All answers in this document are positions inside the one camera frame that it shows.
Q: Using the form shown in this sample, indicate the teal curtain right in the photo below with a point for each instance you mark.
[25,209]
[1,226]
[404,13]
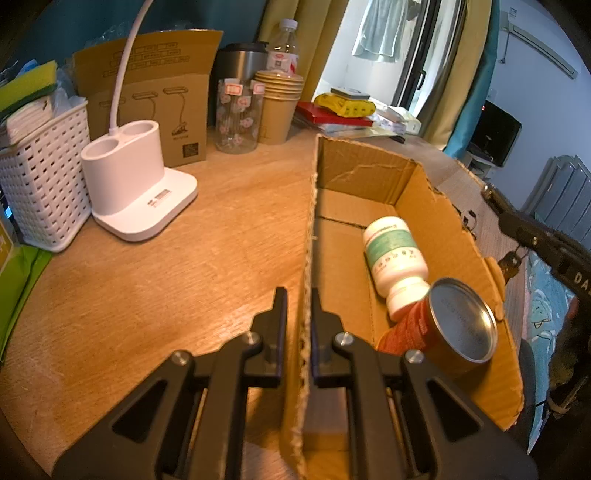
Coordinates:
[468,119]

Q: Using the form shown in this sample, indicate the yellow curtain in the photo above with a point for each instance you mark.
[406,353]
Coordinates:
[443,107]
[318,25]

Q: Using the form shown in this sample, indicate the yellow box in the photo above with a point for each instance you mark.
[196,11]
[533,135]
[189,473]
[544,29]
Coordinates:
[345,107]

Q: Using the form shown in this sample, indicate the brown lamp packaging box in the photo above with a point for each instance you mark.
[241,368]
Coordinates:
[166,81]

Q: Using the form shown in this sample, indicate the stainless steel thermos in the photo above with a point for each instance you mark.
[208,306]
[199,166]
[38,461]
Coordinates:
[237,60]

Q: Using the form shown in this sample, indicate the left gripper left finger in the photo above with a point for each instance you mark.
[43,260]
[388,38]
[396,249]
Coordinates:
[266,367]

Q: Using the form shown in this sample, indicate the clear water bottle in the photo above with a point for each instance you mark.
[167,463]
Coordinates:
[282,50]

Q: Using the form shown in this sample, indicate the grey bed headboard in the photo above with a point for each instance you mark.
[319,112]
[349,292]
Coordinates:
[561,198]

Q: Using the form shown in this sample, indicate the hanging grey clothes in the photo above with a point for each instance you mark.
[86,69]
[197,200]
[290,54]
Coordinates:
[381,32]

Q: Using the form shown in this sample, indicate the yellow green sponge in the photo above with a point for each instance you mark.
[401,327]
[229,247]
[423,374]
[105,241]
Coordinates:
[32,85]

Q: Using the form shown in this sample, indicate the black monitor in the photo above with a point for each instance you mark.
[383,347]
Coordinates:
[495,134]

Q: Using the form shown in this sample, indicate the white medicine bottle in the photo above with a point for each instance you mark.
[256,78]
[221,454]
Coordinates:
[398,267]

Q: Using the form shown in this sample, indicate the yellow curtain right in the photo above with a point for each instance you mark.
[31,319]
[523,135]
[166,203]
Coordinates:
[443,107]

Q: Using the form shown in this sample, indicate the black scissors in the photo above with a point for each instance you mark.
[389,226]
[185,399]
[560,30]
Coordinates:
[398,138]

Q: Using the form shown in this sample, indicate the white plastic basket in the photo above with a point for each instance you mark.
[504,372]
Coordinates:
[43,181]

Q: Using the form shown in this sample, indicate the stack of paper cups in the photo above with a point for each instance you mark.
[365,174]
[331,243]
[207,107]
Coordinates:
[282,91]

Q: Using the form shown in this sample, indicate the yellow curtain left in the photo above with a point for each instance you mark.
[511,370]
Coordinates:
[318,25]

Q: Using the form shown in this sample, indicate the white air conditioner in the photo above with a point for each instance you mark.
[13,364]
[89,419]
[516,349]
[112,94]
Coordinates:
[535,43]

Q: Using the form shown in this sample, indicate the orange tin can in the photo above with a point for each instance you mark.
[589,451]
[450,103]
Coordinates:
[452,325]

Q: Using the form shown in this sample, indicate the patterned glass jar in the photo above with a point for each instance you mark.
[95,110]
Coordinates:
[238,112]

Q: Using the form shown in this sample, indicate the white desk lamp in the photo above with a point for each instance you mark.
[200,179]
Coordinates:
[133,194]

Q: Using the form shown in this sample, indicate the light blue bedding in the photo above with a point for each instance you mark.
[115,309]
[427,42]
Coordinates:
[548,302]

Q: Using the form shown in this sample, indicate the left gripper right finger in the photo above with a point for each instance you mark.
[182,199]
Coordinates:
[326,362]

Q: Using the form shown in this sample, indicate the red book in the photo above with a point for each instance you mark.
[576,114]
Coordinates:
[322,116]

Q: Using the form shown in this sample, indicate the cardboard box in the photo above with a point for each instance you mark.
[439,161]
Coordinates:
[354,185]

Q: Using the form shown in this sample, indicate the white tv stand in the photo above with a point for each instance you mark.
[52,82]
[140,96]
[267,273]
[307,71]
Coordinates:
[481,166]

